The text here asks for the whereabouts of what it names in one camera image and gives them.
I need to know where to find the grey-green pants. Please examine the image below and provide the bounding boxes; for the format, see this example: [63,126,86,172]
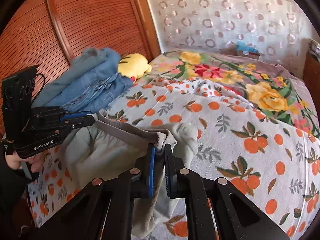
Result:
[61,111,198,238]

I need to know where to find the left hand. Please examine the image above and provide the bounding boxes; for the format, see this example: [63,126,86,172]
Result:
[5,152,44,173]

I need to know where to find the middle folded blue jeans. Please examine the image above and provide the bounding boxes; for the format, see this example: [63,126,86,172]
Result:
[44,63,129,113]

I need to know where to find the folded blue jeans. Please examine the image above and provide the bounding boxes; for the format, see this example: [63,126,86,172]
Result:
[32,47,120,107]
[64,74,133,113]
[44,63,129,113]

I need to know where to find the bottom folded blue jeans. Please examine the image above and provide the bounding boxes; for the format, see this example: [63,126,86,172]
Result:
[64,74,133,113]

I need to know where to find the top folded blue jeans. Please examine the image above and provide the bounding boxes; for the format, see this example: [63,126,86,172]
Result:
[32,47,120,107]

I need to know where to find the orange fruit print bedsheet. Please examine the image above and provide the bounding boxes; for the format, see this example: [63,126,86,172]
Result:
[28,79,319,239]

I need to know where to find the yellow plush toy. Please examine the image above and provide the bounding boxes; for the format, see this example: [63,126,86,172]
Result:
[118,53,152,82]

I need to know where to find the floral pink blanket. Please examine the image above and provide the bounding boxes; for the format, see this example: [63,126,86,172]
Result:
[151,50,319,138]

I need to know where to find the circle pattern sheer curtain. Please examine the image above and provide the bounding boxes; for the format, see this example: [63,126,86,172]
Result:
[148,0,314,77]

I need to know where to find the teal item on box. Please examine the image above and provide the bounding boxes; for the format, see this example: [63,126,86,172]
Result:
[235,41,259,54]

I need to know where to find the wooden low cabinet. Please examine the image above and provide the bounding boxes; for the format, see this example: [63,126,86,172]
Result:
[303,53,319,93]

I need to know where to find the stack of papers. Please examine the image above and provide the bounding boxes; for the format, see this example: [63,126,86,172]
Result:
[308,39,320,62]

